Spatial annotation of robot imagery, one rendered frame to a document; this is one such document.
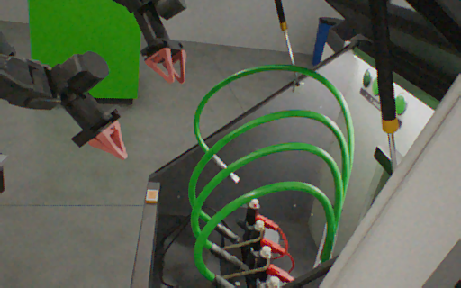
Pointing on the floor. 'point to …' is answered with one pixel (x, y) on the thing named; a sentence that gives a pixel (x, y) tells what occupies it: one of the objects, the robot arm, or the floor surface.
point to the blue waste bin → (322, 37)
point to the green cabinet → (85, 34)
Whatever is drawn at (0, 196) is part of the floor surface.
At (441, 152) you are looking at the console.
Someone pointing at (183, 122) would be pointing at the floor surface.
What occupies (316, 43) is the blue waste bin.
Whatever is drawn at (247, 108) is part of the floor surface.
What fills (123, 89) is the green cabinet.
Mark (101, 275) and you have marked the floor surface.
